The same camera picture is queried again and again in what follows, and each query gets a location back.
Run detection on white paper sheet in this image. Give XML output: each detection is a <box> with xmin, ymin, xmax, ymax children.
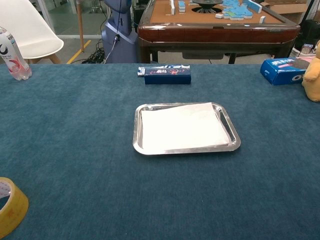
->
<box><xmin>139</xmin><ymin>101</ymin><xmax>230</xmax><ymax>151</ymax></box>

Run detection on silver metal tray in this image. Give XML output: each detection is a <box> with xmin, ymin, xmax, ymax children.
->
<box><xmin>132</xmin><ymin>101</ymin><xmax>242</xmax><ymax>156</ymax></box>

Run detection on dark blue long box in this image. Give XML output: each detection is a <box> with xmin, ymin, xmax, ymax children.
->
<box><xmin>144</xmin><ymin>68</ymin><xmax>192</xmax><ymax>86</ymax></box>

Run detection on blue table cloth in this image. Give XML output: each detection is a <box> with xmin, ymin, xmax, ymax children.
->
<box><xmin>0</xmin><ymin>62</ymin><xmax>320</xmax><ymax>240</ymax></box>

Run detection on brown mahjong table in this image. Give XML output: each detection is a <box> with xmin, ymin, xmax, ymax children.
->
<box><xmin>136</xmin><ymin>0</ymin><xmax>301</xmax><ymax>65</ymax></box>

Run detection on brown wooden pole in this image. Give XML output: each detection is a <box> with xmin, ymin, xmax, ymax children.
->
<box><xmin>76</xmin><ymin>0</ymin><xmax>85</xmax><ymax>53</ymax></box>

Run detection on blue cookie box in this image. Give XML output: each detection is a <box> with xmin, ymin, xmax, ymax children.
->
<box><xmin>259</xmin><ymin>57</ymin><xmax>316</xmax><ymax>86</ymax></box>

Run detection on black mahjong table dial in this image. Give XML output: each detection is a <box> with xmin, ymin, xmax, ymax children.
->
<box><xmin>191</xmin><ymin>0</ymin><xmax>224</xmax><ymax>13</ymax></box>

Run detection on blue mahjong tile heap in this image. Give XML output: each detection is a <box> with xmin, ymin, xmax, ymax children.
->
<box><xmin>222</xmin><ymin>0</ymin><xmax>253</xmax><ymax>20</ymax></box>

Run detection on white chair wooden legs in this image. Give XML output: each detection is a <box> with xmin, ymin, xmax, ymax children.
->
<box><xmin>0</xmin><ymin>0</ymin><xmax>65</xmax><ymax>65</ymax></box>

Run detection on clear drink bottle black cap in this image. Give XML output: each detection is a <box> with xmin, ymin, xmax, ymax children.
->
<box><xmin>0</xmin><ymin>26</ymin><xmax>33</xmax><ymax>81</ymax></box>

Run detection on yellow plush duck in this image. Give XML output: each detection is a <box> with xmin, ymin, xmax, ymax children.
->
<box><xmin>301</xmin><ymin>39</ymin><xmax>320</xmax><ymax>103</ymax></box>

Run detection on yellow tape roll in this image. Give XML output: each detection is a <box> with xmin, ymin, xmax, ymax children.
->
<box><xmin>0</xmin><ymin>176</ymin><xmax>30</xmax><ymax>240</ymax></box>

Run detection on brown cardboard box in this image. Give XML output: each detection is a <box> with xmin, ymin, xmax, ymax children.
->
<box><xmin>264</xmin><ymin>1</ymin><xmax>308</xmax><ymax>16</ymax></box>

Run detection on black tripod stand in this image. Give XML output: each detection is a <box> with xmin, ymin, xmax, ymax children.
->
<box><xmin>301</xmin><ymin>0</ymin><xmax>316</xmax><ymax>26</ymax></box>

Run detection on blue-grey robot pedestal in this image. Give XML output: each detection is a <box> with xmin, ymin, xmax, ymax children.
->
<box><xmin>101</xmin><ymin>0</ymin><xmax>139</xmax><ymax>64</ymax></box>

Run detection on black cable bundle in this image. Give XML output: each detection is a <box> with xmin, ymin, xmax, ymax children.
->
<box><xmin>81</xmin><ymin>39</ymin><xmax>111</xmax><ymax>65</ymax></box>

